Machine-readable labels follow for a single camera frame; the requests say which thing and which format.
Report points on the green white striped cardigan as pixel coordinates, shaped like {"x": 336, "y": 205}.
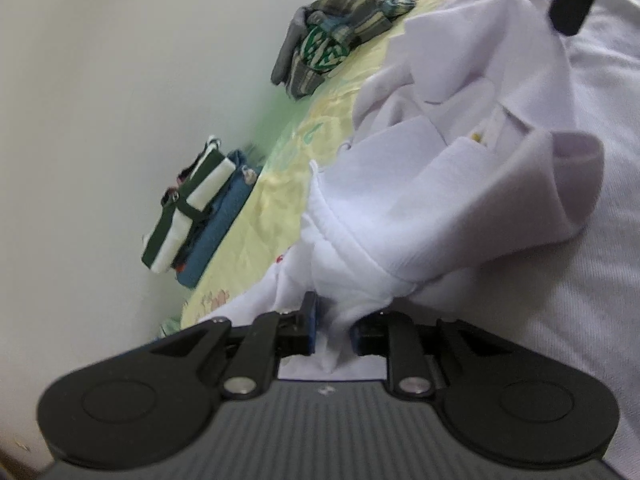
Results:
{"x": 200, "y": 185}

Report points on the red plaid shirt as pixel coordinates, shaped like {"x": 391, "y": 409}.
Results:
{"x": 176, "y": 185}

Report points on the white shirt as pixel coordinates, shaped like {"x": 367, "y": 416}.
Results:
{"x": 450, "y": 185}

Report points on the pile of patterned clothes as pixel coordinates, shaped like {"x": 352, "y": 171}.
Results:
{"x": 350, "y": 15}

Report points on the yellow green bed sheet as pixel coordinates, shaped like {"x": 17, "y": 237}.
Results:
{"x": 280, "y": 200}

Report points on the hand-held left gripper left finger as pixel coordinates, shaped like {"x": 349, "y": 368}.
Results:
{"x": 311, "y": 322}

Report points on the blue folded garment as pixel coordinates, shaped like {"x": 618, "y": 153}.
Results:
{"x": 220, "y": 225}

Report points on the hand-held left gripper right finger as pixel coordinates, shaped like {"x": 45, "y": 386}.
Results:
{"x": 362, "y": 337}

